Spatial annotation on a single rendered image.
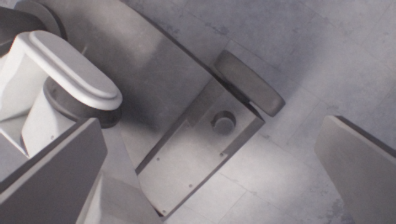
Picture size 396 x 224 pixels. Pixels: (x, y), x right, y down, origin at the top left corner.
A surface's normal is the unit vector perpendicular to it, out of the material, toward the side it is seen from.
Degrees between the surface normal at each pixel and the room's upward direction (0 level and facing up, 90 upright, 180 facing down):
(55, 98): 45
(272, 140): 0
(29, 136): 26
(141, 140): 0
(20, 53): 0
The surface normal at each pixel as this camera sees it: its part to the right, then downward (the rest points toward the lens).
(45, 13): -0.13, 0.23
